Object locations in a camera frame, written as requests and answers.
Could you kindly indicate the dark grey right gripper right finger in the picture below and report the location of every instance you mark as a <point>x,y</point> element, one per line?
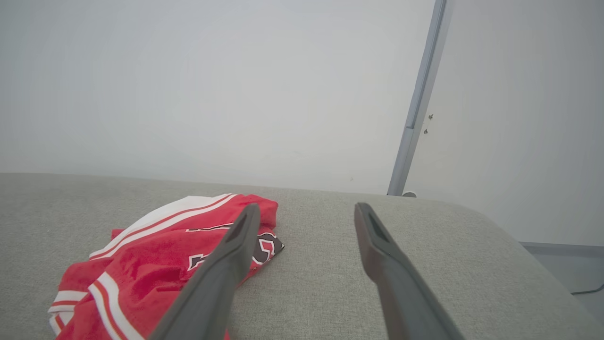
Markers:
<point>401,293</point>

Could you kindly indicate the grey metal wall profile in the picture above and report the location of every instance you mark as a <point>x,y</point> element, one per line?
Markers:
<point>420,104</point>

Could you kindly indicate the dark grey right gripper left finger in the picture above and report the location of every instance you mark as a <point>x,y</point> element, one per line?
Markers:
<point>212,288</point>

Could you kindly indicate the grey baseboard strip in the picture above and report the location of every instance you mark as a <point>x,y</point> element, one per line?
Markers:
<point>566,250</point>

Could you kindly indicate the red white basketball garment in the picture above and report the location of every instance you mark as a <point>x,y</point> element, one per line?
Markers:
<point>141,255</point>

